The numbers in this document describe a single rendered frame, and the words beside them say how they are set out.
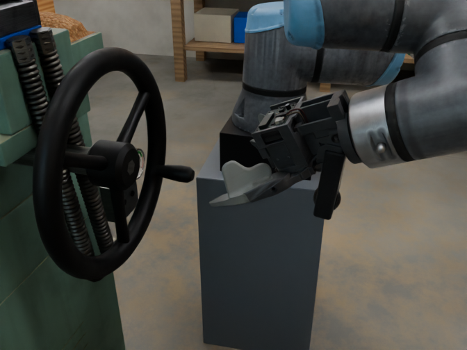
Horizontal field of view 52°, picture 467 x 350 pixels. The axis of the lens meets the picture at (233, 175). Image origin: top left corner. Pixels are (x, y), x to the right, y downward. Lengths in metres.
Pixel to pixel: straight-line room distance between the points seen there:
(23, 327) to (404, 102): 0.65
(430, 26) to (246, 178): 0.27
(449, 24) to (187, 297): 1.23
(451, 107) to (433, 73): 0.04
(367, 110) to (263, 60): 0.55
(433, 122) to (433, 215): 1.60
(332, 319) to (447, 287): 0.43
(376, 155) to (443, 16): 0.16
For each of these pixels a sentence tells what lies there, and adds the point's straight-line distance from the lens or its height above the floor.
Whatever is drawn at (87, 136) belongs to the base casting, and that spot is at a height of 0.74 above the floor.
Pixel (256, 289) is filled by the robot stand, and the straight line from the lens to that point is 1.27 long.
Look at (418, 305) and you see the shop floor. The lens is 1.66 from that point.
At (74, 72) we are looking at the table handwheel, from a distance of 0.53.
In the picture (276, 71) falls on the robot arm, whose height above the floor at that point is 0.79.
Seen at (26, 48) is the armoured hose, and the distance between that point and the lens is 0.58.
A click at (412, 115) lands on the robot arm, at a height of 0.91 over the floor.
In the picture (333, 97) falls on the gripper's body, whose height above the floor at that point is 0.90.
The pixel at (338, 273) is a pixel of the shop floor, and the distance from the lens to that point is 1.70.
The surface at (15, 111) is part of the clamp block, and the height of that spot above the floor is 0.89.
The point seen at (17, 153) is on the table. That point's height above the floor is 0.85.
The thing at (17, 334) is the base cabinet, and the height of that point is 0.52.
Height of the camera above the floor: 1.10
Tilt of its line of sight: 29 degrees down
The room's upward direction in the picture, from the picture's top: straight up
